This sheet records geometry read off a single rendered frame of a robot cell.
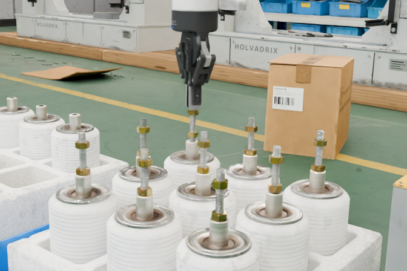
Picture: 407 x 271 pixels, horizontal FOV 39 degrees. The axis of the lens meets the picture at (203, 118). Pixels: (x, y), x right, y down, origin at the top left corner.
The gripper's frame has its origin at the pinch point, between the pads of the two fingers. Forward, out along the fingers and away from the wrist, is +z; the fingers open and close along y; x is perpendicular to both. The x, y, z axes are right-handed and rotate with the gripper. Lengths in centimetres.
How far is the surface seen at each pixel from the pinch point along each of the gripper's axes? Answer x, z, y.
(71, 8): 94, 14, -699
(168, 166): -4.7, 11.4, 1.0
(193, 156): -0.3, 10.1, 1.0
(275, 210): 1.0, 10.0, 27.3
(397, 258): 12.2, 13.7, 37.5
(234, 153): 44, 36, -77
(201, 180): -5.1, 8.6, 17.0
